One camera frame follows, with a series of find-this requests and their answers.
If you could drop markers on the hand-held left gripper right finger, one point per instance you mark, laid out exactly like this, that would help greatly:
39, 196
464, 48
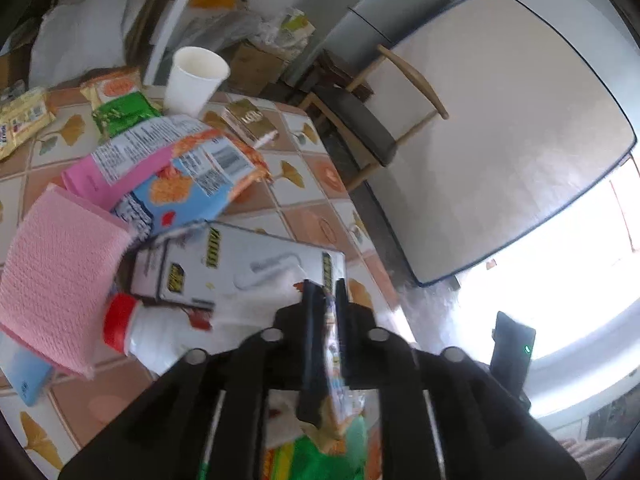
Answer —
345, 320

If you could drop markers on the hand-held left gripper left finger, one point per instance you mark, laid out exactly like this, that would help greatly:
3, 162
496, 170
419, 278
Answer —
312, 320

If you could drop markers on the large green snack bag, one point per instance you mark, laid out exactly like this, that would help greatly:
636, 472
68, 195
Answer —
325, 460

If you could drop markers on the blue pink snack bag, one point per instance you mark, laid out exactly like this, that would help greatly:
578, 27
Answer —
165, 180

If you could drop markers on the white bottle red cap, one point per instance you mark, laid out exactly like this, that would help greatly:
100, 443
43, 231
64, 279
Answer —
150, 340

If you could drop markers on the wooden chair dark seat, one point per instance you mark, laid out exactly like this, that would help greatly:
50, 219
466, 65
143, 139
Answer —
360, 120

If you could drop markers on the gold cigarette pack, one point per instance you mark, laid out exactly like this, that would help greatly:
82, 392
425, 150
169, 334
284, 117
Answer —
245, 117

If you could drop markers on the white mattress blue edge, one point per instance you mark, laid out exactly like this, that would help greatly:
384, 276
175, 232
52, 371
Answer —
500, 135

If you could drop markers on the dark wooden stool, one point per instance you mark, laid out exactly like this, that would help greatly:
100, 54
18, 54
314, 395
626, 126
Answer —
330, 72

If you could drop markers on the brown cardboard box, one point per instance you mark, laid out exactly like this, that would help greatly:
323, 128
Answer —
255, 67

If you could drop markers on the white paper cup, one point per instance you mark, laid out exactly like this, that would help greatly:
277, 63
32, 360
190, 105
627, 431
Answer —
192, 85

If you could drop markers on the pink cloth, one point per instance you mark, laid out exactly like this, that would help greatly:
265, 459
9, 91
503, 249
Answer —
50, 285

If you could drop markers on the small green foil packet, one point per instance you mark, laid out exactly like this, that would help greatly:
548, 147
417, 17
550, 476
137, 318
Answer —
125, 112

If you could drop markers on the light blue packet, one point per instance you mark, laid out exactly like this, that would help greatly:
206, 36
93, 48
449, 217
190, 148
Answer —
27, 380

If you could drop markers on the white green sack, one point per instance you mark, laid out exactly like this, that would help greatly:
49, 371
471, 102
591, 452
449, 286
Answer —
292, 25

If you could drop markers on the grey plastic bag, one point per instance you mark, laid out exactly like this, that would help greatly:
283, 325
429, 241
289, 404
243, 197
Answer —
225, 32

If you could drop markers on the orange white snack packet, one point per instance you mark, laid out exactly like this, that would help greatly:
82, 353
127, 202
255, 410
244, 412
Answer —
115, 85

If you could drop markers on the white console table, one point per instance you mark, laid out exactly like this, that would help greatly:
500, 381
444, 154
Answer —
170, 20

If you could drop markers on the yellow snack packet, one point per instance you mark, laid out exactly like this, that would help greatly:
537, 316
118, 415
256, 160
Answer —
25, 120

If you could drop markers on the white plastic bag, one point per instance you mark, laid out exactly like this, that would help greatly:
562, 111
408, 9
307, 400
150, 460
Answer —
85, 30

